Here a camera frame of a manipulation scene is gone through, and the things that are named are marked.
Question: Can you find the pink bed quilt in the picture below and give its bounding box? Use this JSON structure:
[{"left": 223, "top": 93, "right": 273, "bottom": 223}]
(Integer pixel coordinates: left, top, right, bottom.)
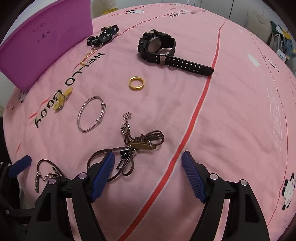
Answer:
[{"left": 4, "top": 3, "right": 295, "bottom": 240}]

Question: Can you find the silver bangle bracelet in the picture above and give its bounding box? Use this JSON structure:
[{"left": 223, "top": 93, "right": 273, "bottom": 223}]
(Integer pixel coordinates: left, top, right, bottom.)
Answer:
[{"left": 77, "top": 95, "right": 107, "bottom": 134}]

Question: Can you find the alpaca plush toy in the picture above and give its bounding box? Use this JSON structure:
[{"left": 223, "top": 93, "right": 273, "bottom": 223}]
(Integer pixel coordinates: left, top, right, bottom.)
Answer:
[{"left": 91, "top": 0, "right": 118, "bottom": 19}]

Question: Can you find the clothes pile on chair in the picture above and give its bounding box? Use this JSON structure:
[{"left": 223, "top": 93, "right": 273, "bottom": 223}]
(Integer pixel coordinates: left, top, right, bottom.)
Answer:
[{"left": 270, "top": 21, "right": 295, "bottom": 62}]

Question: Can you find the gold ring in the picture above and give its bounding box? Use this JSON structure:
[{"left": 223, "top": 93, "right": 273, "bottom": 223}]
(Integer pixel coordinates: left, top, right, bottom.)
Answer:
[{"left": 128, "top": 76, "right": 145, "bottom": 91}]

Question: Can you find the gold chain necklace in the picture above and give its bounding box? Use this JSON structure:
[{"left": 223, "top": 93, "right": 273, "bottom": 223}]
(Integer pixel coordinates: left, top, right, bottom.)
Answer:
[{"left": 80, "top": 45, "right": 99, "bottom": 68}]

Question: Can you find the beige chair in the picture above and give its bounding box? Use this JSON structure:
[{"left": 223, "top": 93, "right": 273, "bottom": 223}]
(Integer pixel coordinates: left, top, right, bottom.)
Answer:
[{"left": 246, "top": 9, "right": 272, "bottom": 43}]

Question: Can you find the black digital wristwatch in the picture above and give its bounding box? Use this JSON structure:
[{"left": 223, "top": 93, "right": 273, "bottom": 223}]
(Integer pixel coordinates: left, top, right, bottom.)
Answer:
[{"left": 137, "top": 30, "right": 214, "bottom": 76}]

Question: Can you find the purple plastic tub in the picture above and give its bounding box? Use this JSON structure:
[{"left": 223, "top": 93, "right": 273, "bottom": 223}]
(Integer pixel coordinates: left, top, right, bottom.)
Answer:
[{"left": 1, "top": 1, "right": 93, "bottom": 92}]

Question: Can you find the yellow flower keychain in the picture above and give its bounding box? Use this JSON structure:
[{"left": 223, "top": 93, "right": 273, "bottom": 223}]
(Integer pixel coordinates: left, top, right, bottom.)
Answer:
[{"left": 53, "top": 87, "right": 73, "bottom": 112}]

